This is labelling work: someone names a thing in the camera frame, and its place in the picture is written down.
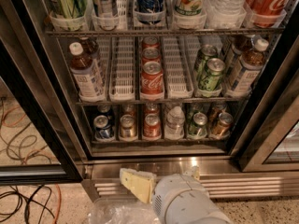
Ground green bottle top shelf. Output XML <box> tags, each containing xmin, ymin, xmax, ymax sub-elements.
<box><xmin>43</xmin><ymin>0</ymin><xmax>89</xmax><ymax>21</ymax></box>

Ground clear plastic bin with bag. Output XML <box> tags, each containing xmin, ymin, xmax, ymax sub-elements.
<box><xmin>88</xmin><ymin>198</ymin><xmax>161</xmax><ymax>224</ymax></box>

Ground front red cola can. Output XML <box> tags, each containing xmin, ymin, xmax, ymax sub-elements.
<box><xmin>141</xmin><ymin>62</ymin><xmax>164</xmax><ymax>94</ymax></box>

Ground red cola bottle top shelf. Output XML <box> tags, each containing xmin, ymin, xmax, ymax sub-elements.
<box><xmin>246</xmin><ymin>0</ymin><xmax>288</xmax><ymax>28</ymax></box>

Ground right rear tea bottle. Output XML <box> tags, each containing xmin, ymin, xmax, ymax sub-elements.
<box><xmin>221</xmin><ymin>35</ymin><xmax>256</xmax><ymax>70</ymax></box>

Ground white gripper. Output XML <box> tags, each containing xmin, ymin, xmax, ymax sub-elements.
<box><xmin>120</xmin><ymin>166</ymin><xmax>233</xmax><ymax>224</ymax></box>

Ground empty white glide tray right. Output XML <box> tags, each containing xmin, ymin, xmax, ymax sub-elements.
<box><xmin>162</xmin><ymin>37</ymin><xmax>193</xmax><ymax>99</ymax></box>

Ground right glass fridge door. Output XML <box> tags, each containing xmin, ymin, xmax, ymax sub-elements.
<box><xmin>230</xmin><ymin>13</ymin><xmax>299</xmax><ymax>173</ymax></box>

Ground black floor cables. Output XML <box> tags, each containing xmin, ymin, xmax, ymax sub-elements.
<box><xmin>0</xmin><ymin>184</ymin><xmax>62</xmax><ymax>224</ymax></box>

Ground tea bottle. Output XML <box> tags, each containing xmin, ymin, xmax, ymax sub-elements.
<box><xmin>69</xmin><ymin>42</ymin><xmax>104</xmax><ymax>102</ymax></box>
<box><xmin>227</xmin><ymin>38</ymin><xmax>269</xmax><ymax>92</ymax></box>
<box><xmin>221</xmin><ymin>35</ymin><xmax>256</xmax><ymax>70</ymax></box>
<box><xmin>79</xmin><ymin>37</ymin><xmax>105</xmax><ymax>79</ymax></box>

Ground left glass fridge door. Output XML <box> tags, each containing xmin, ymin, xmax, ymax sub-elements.
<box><xmin>0</xmin><ymin>0</ymin><xmax>85</xmax><ymax>185</ymax></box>

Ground red can bottom shelf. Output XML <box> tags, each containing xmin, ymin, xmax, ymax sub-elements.
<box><xmin>143</xmin><ymin>114</ymin><xmax>161</xmax><ymax>138</ymax></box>

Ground blue can bottom shelf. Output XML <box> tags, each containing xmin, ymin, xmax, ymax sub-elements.
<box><xmin>93</xmin><ymin>115</ymin><xmax>114</xmax><ymax>139</ymax></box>

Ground gold can bottom shelf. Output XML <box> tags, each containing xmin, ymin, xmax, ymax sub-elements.
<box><xmin>120</xmin><ymin>115</ymin><xmax>136</xmax><ymax>138</ymax></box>

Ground glass fridge door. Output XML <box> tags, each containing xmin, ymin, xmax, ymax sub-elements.
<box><xmin>0</xmin><ymin>0</ymin><xmax>85</xmax><ymax>185</ymax></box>
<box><xmin>230</xmin><ymin>13</ymin><xmax>299</xmax><ymax>173</ymax></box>

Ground silver can top shelf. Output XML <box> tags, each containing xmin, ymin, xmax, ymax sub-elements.
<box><xmin>93</xmin><ymin>0</ymin><xmax>118</xmax><ymax>18</ymax></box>

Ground green can shelf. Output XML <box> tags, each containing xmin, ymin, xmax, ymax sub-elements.
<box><xmin>193</xmin><ymin>44</ymin><xmax>218</xmax><ymax>79</ymax></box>
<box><xmin>198</xmin><ymin>58</ymin><xmax>225</xmax><ymax>91</ymax></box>
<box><xmin>188</xmin><ymin>112</ymin><xmax>207</xmax><ymax>139</ymax></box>

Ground left front tea bottle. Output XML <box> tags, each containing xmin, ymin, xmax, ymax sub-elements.
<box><xmin>69</xmin><ymin>42</ymin><xmax>104</xmax><ymax>102</ymax></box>

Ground steel fridge base grille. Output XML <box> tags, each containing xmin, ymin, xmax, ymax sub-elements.
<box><xmin>82</xmin><ymin>157</ymin><xmax>299</xmax><ymax>201</ymax></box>

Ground right front tea bottle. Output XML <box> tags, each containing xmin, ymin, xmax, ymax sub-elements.
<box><xmin>227</xmin><ymin>38</ymin><xmax>269</xmax><ymax>92</ymax></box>

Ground left rear tea bottle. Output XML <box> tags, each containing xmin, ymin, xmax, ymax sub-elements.
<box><xmin>79</xmin><ymin>37</ymin><xmax>105</xmax><ymax>79</ymax></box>

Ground orange can bottom shelf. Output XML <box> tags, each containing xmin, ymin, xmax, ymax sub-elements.
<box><xmin>211</xmin><ymin>112</ymin><xmax>234</xmax><ymax>136</ymax></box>

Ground water bottle bottom shelf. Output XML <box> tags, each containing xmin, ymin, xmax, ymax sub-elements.
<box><xmin>164</xmin><ymin>106</ymin><xmax>185</xmax><ymax>140</ymax></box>

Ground green can bottom shelf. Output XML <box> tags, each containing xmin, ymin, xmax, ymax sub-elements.
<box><xmin>188</xmin><ymin>112</ymin><xmax>207</xmax><ymax>139</ymax></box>

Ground red cola can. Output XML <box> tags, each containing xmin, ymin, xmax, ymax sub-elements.
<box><xmin>142</xmin><ymin>48</ymin><xmax>161</xmax><ymax>64</ymax></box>
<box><xmin>142</xmin><ymin>36</ymin><xmax>160</xmax><ymax>49</ymax></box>
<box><xmin>141</xmin><ymin>62</ymin><xmax>164</xmax><ymax>94</ymax></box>

